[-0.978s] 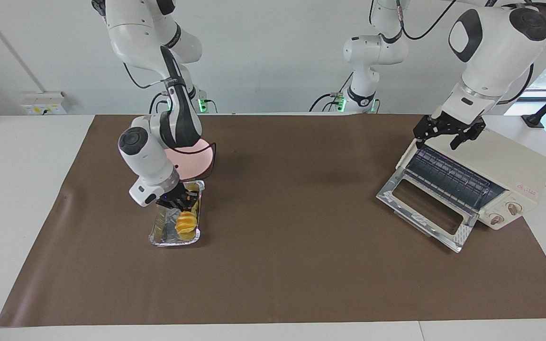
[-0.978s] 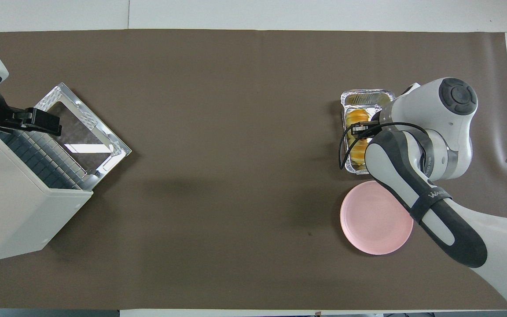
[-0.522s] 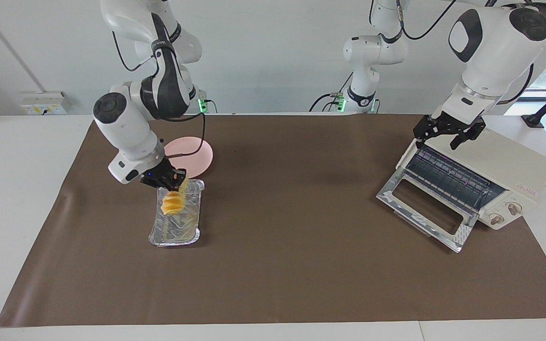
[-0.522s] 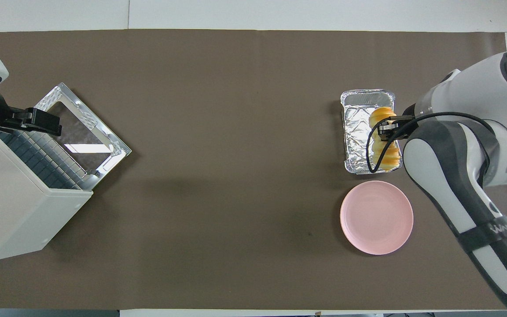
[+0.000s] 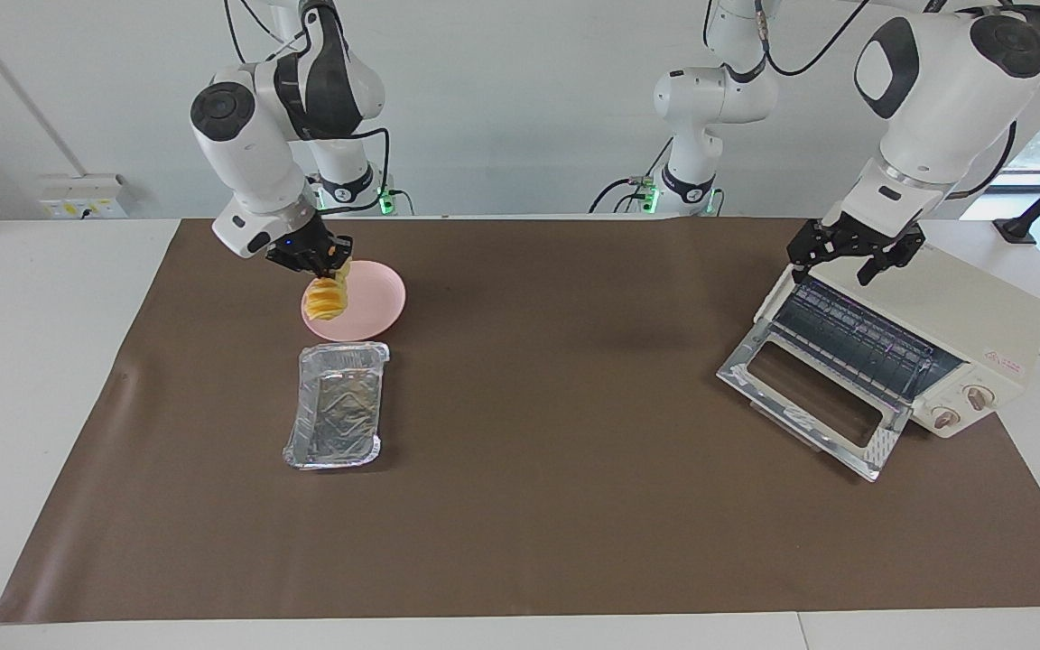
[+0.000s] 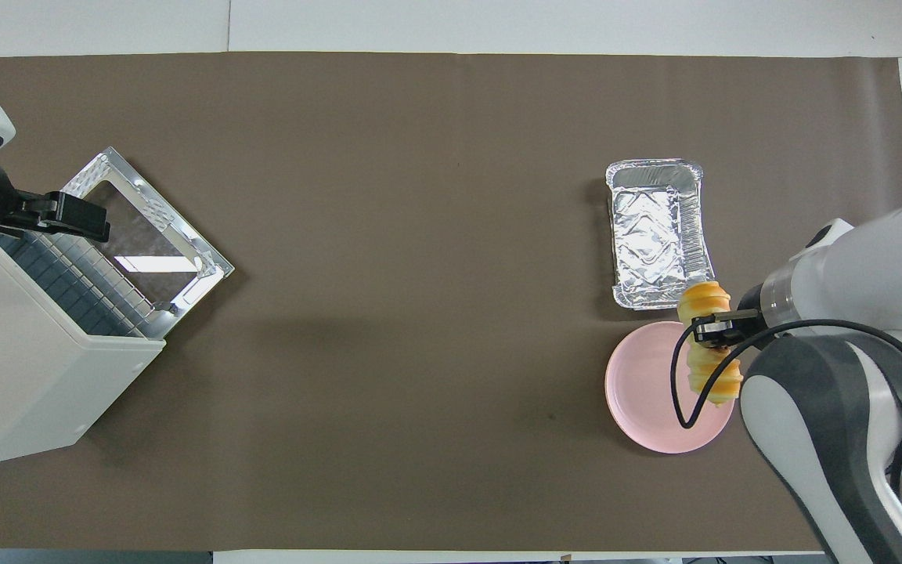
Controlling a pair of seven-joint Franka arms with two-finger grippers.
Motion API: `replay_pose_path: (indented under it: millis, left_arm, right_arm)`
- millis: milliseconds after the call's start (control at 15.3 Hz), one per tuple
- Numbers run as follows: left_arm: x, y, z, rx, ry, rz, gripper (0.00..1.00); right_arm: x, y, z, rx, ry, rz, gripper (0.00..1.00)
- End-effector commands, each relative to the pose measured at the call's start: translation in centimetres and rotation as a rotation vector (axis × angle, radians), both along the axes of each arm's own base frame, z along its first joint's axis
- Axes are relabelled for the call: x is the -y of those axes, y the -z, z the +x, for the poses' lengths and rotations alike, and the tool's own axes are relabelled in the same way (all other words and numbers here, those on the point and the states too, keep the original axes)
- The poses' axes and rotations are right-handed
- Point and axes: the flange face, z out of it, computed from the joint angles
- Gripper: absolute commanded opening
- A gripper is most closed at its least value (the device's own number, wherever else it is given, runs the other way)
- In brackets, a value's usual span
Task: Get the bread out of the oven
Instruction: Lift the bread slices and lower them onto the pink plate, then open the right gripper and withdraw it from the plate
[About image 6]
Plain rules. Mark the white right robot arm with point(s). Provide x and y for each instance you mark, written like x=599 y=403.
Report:
x=835 y=407

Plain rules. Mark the aluminium foil tray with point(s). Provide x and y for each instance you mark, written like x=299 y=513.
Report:
x=654 y=235

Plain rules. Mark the glass oven door, metal frame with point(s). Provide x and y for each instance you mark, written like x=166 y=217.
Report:
x=153 y=251

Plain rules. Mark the white toaster oven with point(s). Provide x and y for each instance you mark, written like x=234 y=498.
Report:
x=20 y=368

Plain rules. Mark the brown paper table mat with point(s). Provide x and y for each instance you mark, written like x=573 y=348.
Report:
x=341 y=235

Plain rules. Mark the yellow ridged bread loaf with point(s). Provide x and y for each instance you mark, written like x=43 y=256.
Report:
x=705 y=299

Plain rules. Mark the pink round plate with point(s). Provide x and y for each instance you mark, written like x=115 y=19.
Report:
x=639 y=392

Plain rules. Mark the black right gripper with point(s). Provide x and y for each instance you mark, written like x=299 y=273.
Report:
x=742 y=325

